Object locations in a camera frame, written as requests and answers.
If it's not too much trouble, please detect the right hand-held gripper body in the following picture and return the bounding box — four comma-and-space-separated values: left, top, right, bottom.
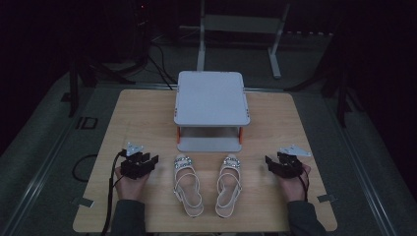
271, 144, 312, 180

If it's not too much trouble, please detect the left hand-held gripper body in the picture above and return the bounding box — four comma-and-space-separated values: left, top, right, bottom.
119, 142, 155, 180

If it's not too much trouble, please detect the beige jewelled slingback sandal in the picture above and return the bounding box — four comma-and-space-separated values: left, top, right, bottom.
172, 153, 205, 218
214, 153, 244, 219

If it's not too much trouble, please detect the grey two-tier shoe rack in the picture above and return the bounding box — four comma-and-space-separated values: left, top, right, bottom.
173, 70, 251, 153

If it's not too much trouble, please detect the person's left hand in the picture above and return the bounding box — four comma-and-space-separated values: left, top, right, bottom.
114, 164, 151, 202

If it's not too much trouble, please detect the person's right hand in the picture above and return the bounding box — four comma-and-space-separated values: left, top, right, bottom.
278, 162, 312, 203

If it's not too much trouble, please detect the black metal stand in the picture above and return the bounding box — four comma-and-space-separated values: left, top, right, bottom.
67, 60, 137, 118
284, 58, 365, 129

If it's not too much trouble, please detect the white metal stand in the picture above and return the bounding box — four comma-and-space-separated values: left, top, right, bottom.
196, 0, 291, 80

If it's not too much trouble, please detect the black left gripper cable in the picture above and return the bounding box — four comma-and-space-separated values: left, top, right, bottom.
101, 149, 128, 236

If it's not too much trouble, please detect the black looped floor cable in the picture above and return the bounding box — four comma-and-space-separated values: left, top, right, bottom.
71, 153, 99, 183

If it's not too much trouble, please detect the black background cable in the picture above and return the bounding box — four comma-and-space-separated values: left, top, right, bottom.
147, 42, 178, 91

